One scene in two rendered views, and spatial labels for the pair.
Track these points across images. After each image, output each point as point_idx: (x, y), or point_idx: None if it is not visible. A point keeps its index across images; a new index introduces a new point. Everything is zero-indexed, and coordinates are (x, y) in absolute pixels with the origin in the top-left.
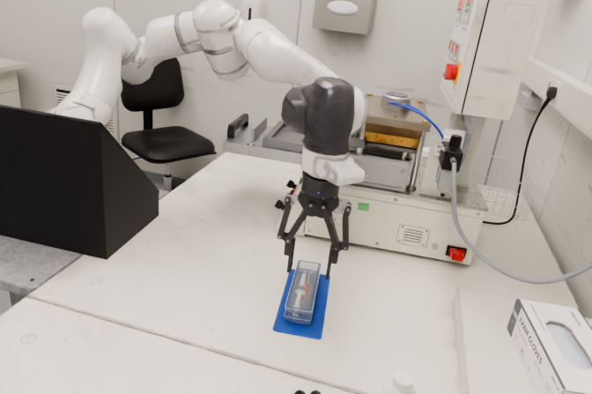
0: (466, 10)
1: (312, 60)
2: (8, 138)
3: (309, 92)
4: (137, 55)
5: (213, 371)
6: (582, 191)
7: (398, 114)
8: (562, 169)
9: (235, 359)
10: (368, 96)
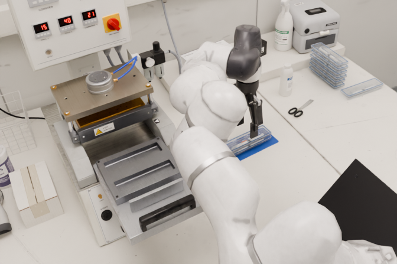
0: None
1: (196, 59)
2: None
3: (255, 41)
4: None
5: (320, 140)
6: None
7: (121, 78)
8: (9, 70)
9: (307, 139)
10: (74, 111)
